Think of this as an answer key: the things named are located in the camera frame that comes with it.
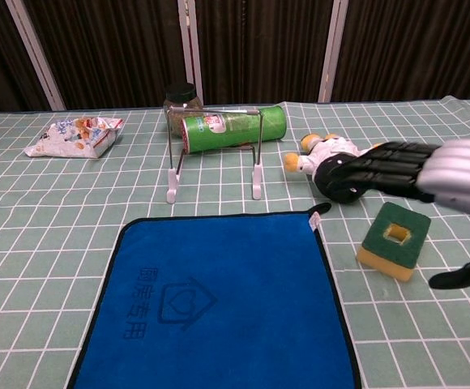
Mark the green chip can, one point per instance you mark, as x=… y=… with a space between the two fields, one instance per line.
x=235 y=129

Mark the green checked tablecloth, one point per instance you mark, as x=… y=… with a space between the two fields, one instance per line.
x=56 y=210

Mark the white partition frame post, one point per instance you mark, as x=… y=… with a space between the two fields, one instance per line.
x=190 y=48
x=333 y=48
x=36 y=52

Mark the glass jar black lid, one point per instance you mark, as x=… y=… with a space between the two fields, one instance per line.
x=181 y=95

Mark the metal rack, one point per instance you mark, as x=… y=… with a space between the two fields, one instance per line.
x=256 y=178

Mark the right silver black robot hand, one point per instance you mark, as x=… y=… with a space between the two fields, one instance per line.
x=458 y=170

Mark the green yellow sponge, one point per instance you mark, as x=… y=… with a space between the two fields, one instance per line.
x=393 y=247

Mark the white snack bag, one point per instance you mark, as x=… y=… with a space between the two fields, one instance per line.
x=73 y=139

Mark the blue cloth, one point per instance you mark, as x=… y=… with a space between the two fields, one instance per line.
x=227 y=304

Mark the plush doll white shirt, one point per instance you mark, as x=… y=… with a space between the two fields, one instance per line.
x=328 y=149

